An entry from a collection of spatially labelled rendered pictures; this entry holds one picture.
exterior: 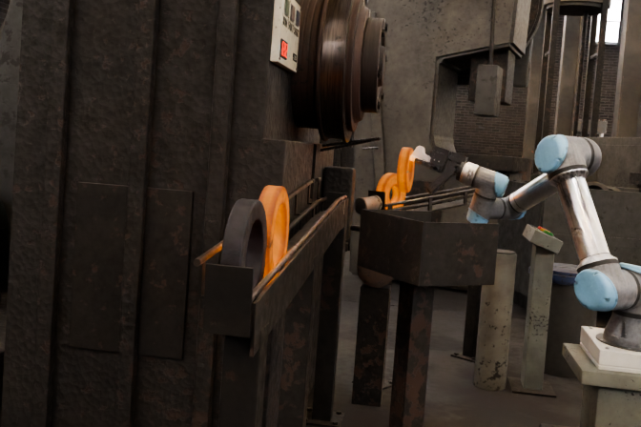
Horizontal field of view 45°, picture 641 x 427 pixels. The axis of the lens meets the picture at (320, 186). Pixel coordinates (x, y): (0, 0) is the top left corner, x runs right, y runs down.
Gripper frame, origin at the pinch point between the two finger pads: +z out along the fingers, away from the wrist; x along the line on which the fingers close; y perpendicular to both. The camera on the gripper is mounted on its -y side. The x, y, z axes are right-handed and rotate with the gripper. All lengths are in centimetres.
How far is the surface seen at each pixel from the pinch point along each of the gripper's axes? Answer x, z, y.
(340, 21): 63, 18, 30
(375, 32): 52, 10, 32
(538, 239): -26, -51, -12
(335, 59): 64, 15, 20
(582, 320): -64, -78, -39
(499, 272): -27, -42, -29
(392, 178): -8.4, 3.9, -9.3
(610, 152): -367, -74, 46
